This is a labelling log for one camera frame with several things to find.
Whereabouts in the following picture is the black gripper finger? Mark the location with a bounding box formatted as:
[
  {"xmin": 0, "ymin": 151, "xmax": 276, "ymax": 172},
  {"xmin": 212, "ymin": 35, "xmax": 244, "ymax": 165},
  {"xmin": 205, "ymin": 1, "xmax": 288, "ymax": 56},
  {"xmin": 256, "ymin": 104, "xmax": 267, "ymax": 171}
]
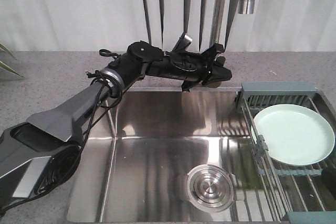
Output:
[{"xmin": 321, "ymin": 167, "xmax": 335, "ymax": 190}]

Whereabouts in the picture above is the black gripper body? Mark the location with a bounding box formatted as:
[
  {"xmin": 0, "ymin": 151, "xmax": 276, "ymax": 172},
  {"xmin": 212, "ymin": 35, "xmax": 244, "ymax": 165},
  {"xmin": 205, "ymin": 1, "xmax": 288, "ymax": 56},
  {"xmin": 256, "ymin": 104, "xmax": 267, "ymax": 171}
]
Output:
[{"xmin": 146, "ymin": 43, "xmax": 232, "ymax": 90}]

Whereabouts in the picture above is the mint green round plate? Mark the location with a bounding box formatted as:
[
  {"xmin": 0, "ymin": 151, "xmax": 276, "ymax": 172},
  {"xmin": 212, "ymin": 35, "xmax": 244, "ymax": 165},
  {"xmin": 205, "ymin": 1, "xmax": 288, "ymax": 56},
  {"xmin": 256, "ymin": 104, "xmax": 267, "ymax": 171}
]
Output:
[{"xmin": 254, "ymin": 104, "xmax": 335, "ymax": 166}]

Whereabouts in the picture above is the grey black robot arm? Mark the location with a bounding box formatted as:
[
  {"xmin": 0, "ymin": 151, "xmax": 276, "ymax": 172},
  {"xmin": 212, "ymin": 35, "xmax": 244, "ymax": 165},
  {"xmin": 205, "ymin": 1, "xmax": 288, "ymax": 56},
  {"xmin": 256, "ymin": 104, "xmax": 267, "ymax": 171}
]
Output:
[{"xmin": 1, "ymin": 41, "xmax": 232, "ymax": 214}]

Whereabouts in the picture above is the teal steel dish rack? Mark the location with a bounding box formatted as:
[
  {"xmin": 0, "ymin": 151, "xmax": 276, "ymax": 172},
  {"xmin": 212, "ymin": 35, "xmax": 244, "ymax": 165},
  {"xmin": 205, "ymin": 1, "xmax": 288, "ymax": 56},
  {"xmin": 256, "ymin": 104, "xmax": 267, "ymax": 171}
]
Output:
[{"xmin": 237, "ymin": 81, "xmax": 335, "ymax": 223}]

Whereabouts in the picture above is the round steel sink drain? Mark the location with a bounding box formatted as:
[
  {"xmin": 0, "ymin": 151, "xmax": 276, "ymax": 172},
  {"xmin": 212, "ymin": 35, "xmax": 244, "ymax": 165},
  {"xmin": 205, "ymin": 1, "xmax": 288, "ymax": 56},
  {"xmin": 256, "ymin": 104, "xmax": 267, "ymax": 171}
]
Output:
[{"xmin": 185, "ymin": 164, "xmax": 234, "ymax": 212}]

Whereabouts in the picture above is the stainless steel sink basin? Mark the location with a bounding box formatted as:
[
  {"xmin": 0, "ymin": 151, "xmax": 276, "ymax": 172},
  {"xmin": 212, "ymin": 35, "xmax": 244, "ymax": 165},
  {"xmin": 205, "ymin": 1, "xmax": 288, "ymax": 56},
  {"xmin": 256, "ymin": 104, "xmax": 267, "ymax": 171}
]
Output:
[{"xmin": 65, "ymin": 88, "xmax": 277, "ymax": 223}]

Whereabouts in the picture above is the white pleated curtain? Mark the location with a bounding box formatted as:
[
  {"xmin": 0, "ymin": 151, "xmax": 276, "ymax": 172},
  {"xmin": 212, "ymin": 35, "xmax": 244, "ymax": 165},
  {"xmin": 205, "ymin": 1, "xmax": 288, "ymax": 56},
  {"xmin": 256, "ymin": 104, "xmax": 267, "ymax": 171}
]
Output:
[{"xmin": 1, "ymin": 0, "xmax": 335, "ymax": 52}]

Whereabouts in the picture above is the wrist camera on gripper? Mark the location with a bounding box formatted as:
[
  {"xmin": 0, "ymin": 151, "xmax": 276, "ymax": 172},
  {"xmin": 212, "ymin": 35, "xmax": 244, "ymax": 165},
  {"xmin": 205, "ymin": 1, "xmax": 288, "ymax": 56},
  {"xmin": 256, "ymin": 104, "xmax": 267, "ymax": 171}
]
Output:
[{"xmin": 172, "ymin": 32, "xmax": 193, "ymax": 52}]

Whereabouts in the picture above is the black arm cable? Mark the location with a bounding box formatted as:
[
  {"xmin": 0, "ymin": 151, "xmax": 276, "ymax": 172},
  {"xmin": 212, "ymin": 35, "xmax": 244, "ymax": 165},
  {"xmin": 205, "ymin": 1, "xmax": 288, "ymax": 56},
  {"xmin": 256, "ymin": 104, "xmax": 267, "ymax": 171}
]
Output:
[{"xmin": 33, "ymin": 49, "xmax": 124, "ymax": 196}]

